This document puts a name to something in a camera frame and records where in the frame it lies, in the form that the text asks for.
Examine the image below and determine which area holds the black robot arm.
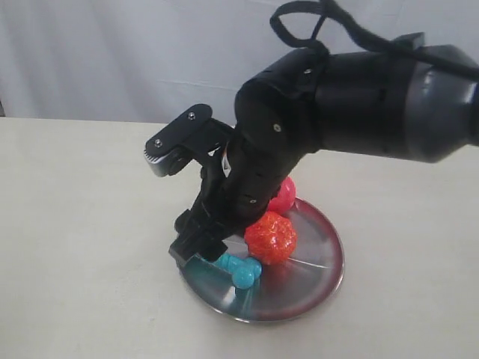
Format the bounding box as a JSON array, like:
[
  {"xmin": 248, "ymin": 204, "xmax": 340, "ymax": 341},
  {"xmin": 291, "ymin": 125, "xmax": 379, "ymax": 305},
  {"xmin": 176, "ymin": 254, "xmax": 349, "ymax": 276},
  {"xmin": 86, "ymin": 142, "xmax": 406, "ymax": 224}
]
[{"xmin": 169, "ymin": 33, "xmax": 478, "ymax": 265}]

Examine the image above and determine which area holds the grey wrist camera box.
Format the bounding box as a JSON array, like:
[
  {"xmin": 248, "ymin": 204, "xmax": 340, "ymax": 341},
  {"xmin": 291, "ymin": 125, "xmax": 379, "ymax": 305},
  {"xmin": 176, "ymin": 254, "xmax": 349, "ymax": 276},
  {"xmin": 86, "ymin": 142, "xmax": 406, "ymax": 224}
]
[{"xmin": 144, "ymin": 104, "xmax": 213, "ymax": 177}]

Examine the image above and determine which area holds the teal toy bone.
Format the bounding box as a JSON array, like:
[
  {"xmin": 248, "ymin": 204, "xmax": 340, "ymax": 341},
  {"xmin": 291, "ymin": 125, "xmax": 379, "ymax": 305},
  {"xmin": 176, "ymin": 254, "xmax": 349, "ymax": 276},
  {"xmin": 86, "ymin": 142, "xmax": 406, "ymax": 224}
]
[{"xmin": 192, "ymin": 253, "xmax": 263, "ymax": 289}]

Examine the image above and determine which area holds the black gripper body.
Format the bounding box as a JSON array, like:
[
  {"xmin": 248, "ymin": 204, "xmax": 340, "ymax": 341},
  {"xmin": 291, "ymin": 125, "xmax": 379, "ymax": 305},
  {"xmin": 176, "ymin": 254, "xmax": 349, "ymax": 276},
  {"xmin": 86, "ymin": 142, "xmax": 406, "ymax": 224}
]
[{"xmin": 175, "ymin": 121, "xmax": 296, "ymax": 243}]

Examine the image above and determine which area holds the red toy apple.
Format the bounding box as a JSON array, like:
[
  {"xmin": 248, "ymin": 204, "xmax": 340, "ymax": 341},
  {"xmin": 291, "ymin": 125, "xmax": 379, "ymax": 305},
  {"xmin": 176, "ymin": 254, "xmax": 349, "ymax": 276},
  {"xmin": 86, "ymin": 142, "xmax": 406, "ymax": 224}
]
[{"xmin": 267, "ymin": 177, "xmax": 296, "ymax": 215}]

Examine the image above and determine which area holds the white backdrop cloth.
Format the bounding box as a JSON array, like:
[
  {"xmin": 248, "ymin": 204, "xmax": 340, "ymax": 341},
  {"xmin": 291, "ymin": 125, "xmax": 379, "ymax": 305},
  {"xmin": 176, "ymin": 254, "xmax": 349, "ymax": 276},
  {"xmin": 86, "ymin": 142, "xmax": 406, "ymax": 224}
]
[{"xmin": 0, "ymin": 0, "xmax": 479, "ymax": 126}]

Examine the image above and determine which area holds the orange bumpy toy fruit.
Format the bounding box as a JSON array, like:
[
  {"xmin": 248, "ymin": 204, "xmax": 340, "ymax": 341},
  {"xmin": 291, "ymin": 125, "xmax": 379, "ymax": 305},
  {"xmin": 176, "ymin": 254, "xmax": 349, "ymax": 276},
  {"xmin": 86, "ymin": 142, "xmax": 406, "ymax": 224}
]
[{"xmin": 244, "ymin": 211, "xmax": 298, "ymax": 266}]

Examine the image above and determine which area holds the black braided cable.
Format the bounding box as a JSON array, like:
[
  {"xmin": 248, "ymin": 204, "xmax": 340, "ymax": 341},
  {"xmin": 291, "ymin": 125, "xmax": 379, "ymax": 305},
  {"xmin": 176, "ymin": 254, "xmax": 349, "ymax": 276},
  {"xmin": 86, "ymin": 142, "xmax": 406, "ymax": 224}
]
[{"xmin": 269, "ymin": 0, "xmax": 479, "ymax": 82}]

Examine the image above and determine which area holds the round stainless steel plate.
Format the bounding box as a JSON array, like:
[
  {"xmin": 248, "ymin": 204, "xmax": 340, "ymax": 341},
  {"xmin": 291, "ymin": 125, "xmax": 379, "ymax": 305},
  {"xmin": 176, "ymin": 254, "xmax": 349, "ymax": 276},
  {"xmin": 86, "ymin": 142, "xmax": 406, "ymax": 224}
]
[{"xmin": 180, "ymin": 199, "xmax": 344, "ymax": 323}]

